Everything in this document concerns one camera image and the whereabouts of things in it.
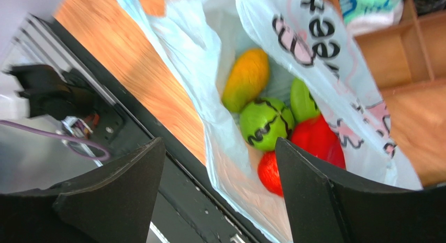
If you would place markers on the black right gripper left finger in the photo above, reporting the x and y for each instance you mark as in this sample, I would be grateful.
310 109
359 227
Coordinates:
112 203

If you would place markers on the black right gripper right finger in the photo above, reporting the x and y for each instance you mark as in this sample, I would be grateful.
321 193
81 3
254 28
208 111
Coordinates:
325 203

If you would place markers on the orange red wrinkled fruit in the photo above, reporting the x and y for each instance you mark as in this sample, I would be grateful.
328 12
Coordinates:
268 173

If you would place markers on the red bell pepper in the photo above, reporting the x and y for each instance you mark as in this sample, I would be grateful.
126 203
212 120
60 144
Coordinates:
315 136

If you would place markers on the light green starfruit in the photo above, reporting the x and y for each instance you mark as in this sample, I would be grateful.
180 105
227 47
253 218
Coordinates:
302 103

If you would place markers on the green watermelon toy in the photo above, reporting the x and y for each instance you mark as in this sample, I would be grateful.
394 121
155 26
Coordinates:
264 120

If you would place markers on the yellow green mango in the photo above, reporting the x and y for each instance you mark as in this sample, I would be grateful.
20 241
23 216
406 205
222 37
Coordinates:
249 76

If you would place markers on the light blue printed plastic bag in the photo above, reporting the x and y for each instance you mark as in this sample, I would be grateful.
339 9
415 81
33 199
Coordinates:
198 41

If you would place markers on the brown wooden divided tray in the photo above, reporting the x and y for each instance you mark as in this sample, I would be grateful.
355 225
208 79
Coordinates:
409 53

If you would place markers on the teal white sock pair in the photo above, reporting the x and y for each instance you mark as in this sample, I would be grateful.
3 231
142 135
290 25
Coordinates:
366 16

